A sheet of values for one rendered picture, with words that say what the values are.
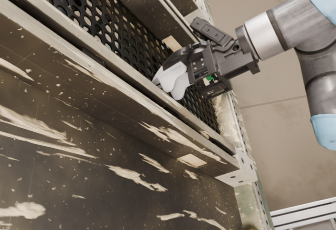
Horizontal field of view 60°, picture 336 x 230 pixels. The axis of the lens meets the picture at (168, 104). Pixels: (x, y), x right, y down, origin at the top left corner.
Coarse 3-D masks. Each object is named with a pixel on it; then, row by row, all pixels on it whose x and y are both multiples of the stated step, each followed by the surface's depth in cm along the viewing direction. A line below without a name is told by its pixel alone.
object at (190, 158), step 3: (183, 156) 59; (186, 156) 59; (189, 156) 59; (192, 156) 60; (183, 159) 60; (186, 159) 61; (189, 159) 61; (192, 159) 61; (195, 159) 61; (198, 159) 61; (189, 162) 62; (192, 162) 62; (195, 162) 63; (198, 162) 63; (201, 162) 63; (204, 162) 63; (195, 165) 64; (198, 165) 64
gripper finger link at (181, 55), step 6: (180, 48) 54; (186, 48) 53; (192, 48) 53; (174, 54) 54; (180, 54) 53; (186, 54) 53; (168, 60) 55; (174, 60) 54; (180, 60) 54; (186, 60) 54; (162, 66) 56; (168, 66) 55
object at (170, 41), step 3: (168, 36) 76; (171, 36) 77; (165, 39) 77; (168, 39) 77; (171, 39) 77; (174, 39) 78; (165, 42) 78; (168, 42) 78; (171, 42) 78; (174, 42) 78; (177, 42) 79; (168, 45) 79; (171, 45) 79; (174, 45) 79; (177, 45) 80; (180, 45) 80; (171, 48) 80; (174, 48) 80; (177, 48) 81; (174, 51) 81
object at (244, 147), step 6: (204, 0) 125; (204, 6) 121; (228, 96) 96; (234, 108) 95; (234, 114) 92; (240, 126) 92; (240, 132) 89; (240, 138) 88; (246, 150) 87; (258, 192) 80; (258, 198) 78; (258, 204) 77; (264, 210) 78; (264, 216) 76; (264, 222) 74; (264, 228) 74
